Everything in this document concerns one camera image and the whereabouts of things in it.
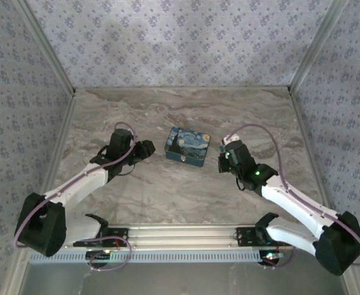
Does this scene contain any blue starry night tin box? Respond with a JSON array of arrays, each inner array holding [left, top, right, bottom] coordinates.
[[164, 126, 212, 168]]

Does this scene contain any small circuit board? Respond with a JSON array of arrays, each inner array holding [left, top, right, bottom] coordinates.
[[261, 251, 284, 265], [86, 250, 112, 262]]

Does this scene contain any shiny metal sheet panel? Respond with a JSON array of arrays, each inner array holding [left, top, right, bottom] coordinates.
[[23, 262, 348, 295]]

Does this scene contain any aluminium table side rail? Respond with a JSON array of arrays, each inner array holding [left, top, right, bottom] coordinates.
[[287, 87, 337, 216], [31, 92, 78, 227]]

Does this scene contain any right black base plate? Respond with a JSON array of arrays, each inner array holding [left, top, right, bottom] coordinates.
[[237, 227, 279, 248]]

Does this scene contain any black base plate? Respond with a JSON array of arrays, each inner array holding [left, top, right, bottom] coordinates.
[[73, 227, 129, 248], [237, 227, 279, 248]]

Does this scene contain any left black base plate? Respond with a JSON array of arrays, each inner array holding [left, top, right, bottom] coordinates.
[[73, 227, 129, 248]]

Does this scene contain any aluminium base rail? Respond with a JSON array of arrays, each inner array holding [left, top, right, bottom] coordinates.
[[17, 225, 294, 248]]

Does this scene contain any grey slotted cable duct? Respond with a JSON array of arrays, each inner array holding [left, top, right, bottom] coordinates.
[[29, 250, 268, 264]]

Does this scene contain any aluminium frame post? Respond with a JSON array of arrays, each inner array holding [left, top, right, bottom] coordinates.
[[289, 0, 350, 93], [12, 0, 77, 95]]

